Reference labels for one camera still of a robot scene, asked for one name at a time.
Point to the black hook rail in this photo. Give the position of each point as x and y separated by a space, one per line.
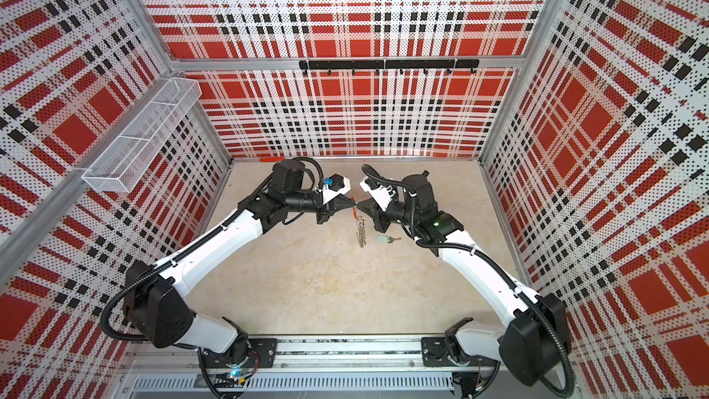
394 64

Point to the small key with teal tag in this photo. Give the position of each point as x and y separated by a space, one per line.
386 239

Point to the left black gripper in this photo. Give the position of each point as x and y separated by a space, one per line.
332 209

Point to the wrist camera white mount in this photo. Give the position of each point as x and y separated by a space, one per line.
382 193
334 186

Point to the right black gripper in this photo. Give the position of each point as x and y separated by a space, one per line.
370 207

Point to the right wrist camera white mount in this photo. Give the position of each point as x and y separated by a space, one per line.
382 193

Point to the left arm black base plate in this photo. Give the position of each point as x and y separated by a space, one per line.
243 355

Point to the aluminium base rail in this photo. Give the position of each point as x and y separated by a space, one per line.
318 366

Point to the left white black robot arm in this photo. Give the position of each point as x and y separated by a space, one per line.
152 305

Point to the white wire mesh basket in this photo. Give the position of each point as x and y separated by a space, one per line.
127 158

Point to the grey key organizer red handle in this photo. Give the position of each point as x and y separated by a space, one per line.
360 228

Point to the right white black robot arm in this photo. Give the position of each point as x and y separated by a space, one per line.
533 339

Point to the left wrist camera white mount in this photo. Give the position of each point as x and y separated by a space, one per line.
334 186

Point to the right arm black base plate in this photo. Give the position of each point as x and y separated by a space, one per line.
437 352

